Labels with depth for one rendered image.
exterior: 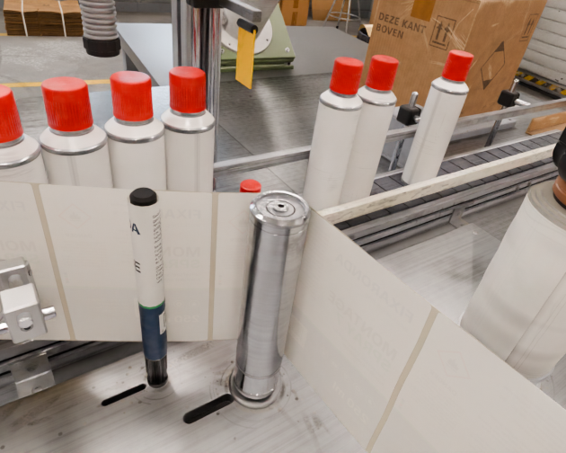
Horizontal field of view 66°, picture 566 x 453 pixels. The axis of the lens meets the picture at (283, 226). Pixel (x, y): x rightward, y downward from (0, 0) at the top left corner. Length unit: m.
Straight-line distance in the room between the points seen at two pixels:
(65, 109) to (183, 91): 0.10
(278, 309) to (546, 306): 0.20
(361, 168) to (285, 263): 0.34
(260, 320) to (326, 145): 0.28
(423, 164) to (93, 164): 0.48
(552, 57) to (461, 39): 4.36
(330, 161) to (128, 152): 0.25
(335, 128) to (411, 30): 0.57
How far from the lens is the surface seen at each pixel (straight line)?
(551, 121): 1.37
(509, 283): 0.39
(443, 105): 0.67
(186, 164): 0.43
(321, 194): 0.57
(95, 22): 0.48
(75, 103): 0.38
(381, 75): 0.55
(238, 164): 0.53
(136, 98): 0.39
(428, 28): 1.04
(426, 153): 0.70
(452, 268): 0.58
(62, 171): 0.40
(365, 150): 0.58
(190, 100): 0.42
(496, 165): 0.81
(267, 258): 0.27
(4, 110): 0.37
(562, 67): 5.28
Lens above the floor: 1.21
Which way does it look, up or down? 36 degrees down
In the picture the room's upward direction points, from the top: 9 degrees clockwise
